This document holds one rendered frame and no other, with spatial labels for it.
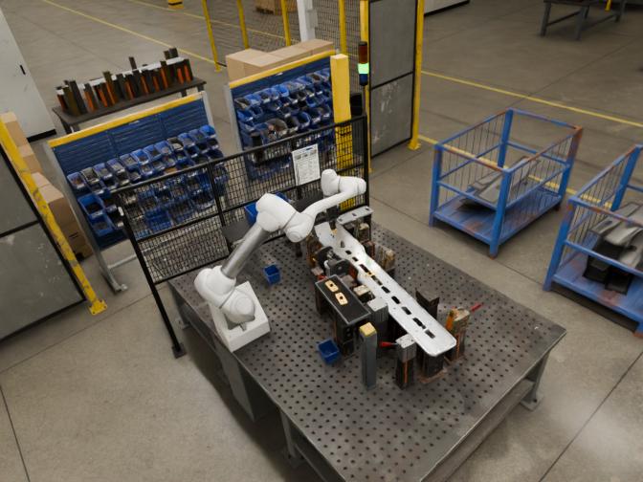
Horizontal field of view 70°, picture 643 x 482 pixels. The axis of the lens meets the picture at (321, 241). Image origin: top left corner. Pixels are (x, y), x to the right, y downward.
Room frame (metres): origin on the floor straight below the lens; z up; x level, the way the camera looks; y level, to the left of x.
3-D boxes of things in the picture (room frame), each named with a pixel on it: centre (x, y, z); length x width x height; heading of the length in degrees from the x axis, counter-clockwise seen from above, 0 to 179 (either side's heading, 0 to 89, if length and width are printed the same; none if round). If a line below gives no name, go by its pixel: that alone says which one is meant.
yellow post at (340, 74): (3.36, -0.26, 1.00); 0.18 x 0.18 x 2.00; 25
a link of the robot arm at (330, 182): (2.59, -0.10, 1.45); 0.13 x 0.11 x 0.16; 69
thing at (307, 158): (3.13, 0.06, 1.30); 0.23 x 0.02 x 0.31; 115
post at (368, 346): (1.58, -0.19, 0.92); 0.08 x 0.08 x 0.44; 25
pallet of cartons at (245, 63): (6.23, 0.28, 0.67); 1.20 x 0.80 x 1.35; 128
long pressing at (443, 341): (2.15, -0.30, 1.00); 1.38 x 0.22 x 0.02; 25
